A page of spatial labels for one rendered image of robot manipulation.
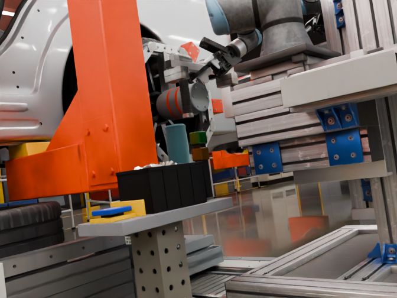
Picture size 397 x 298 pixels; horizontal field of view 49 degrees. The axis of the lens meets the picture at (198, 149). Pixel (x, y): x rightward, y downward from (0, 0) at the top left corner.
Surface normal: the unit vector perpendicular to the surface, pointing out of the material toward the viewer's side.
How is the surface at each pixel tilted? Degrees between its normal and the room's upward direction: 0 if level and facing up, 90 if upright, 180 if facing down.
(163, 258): 90
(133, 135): 90
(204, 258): 90
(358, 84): 90
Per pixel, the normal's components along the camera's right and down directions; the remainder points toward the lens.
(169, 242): 0.76, -0.14
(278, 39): -0.45, -0.28
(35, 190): -0.63, 0.05
